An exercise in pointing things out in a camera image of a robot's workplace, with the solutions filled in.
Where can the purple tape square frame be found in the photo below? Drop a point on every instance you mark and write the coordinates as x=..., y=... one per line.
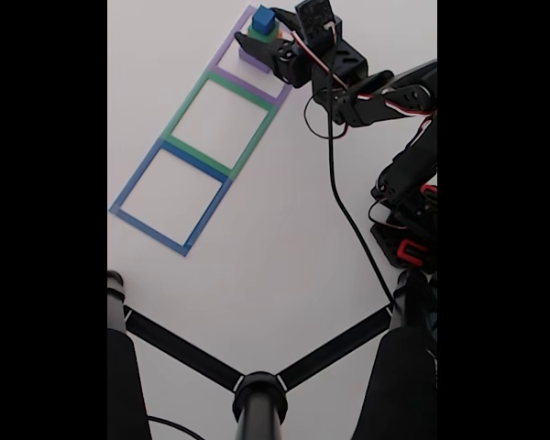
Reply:
x=233, y=36

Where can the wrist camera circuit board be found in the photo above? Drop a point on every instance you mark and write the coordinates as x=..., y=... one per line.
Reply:
x=314, y=20

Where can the large purple block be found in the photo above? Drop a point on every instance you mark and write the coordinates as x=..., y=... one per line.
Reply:
x=252, y=62

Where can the green tape square frame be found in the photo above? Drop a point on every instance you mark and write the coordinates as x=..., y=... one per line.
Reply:
x=188, y=106

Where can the green block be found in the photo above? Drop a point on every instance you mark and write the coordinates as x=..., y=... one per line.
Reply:
x=259, y=34

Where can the blue tape square frame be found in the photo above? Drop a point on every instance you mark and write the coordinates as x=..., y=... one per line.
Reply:
x=138, y=176

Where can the small blue cube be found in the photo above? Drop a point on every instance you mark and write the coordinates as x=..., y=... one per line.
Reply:
x=262, y=19

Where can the black tripod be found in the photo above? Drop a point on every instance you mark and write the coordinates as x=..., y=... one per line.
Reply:
x=259, y=403

